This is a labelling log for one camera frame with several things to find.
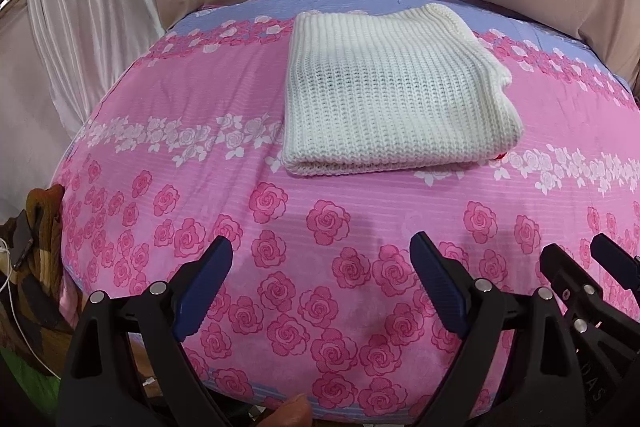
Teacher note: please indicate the black flat device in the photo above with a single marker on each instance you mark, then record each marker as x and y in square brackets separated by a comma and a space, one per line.
[22, 242]

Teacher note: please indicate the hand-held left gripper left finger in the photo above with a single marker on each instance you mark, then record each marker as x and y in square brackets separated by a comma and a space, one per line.
[207, 287]

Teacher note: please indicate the white satin curtain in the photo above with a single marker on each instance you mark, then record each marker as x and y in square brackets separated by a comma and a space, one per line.
[90, 7]

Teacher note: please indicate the pink floral blanket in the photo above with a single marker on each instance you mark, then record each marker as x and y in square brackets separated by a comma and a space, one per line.
[325, 227]

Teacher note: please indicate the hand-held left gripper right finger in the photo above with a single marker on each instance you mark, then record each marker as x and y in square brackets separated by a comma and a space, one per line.
[440, 287]

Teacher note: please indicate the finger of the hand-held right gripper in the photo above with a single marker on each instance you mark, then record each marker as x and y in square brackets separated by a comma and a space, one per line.
[557, 264]
[612, 254]

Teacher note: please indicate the brown patterned cloth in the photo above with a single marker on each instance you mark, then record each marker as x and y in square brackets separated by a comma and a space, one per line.
[45, 217]

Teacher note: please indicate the person's left hand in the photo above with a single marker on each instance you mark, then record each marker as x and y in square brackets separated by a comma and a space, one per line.
[287, 412]

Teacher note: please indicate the white red navy knit sweater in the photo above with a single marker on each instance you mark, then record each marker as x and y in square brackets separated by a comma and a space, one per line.
[390, 97]

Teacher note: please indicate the green cloth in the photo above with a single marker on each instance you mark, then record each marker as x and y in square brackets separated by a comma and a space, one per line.
[25, 382]

